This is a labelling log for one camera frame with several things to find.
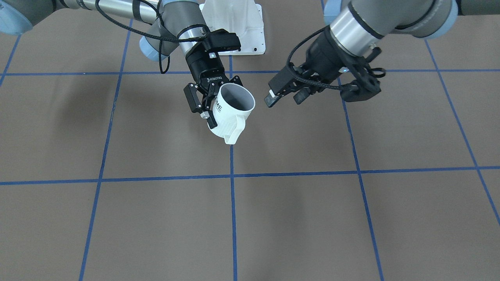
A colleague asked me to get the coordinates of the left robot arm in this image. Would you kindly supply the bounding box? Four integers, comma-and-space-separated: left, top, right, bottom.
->
264, 0, 499, 107

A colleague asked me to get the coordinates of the white pedestal column base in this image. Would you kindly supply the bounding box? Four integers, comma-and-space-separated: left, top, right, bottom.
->
200, 0, 266, 56

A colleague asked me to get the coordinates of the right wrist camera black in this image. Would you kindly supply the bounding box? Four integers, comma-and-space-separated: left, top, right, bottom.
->
201, 29, 241, 53

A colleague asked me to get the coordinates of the white mug with handle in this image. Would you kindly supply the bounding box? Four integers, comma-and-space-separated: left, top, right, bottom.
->
208, 83, 255, 145

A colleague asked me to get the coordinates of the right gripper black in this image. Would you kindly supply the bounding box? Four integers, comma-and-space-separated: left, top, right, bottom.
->
184, 43, 243, 129

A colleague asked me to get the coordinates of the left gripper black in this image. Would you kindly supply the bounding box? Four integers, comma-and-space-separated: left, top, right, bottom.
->
264, 29, 347, 107

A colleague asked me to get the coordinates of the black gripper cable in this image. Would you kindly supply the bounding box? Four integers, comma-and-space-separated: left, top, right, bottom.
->
287, 23, 352, 92

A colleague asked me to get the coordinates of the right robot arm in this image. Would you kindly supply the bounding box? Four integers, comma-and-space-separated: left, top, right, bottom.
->
1, 0, 241, 129

